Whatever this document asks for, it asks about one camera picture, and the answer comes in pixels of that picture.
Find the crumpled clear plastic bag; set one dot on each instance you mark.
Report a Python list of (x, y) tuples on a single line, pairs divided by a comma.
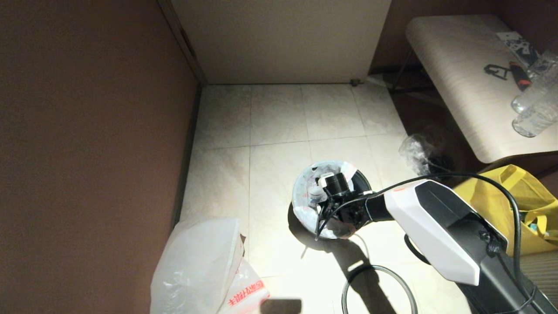
[(414, 150)]

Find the white cabinet panel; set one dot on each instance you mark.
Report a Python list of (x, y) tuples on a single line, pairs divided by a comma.
[(283, 39)]

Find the dark robot chest edge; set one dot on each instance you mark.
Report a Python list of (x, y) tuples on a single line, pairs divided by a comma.
[(281, 306)]

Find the clear plastic bottle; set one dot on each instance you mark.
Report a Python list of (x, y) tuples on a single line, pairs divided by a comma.
[(534, 122), (534, 93), (547, 61)]

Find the new white plastic bag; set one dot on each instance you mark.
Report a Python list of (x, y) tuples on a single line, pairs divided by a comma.
[(196, 261)]

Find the red black hand tool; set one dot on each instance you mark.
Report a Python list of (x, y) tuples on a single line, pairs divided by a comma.
[(519, 75)]

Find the black cylindrical right wrist camera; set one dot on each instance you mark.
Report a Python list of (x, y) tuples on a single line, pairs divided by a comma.
[(335, 183)]

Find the used red-printed trash bag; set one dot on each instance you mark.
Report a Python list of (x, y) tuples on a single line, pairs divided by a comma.
[(305, 213)]

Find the beige ribbed cushion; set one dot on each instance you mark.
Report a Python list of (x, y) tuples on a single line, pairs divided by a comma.
[(540, 266)]

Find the beige wood-grain table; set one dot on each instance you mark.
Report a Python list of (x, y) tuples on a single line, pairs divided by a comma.
[(453, 61)]

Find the black metal table leg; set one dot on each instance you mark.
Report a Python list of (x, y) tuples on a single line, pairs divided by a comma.
[(403, 69)]

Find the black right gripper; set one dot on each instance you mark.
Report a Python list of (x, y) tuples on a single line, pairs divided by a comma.
[(348, 213)]

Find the black round trash bin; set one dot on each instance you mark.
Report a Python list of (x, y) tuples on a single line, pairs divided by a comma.
[(362, 181)]

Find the black clip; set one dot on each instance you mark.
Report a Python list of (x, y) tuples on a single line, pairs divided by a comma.
[(495, 69)]

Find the yellow shopping bag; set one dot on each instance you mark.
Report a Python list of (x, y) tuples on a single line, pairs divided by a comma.
[(536, 196)]

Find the blue white printed paper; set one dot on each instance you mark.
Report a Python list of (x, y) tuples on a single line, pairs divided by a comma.
[(518, 46)]

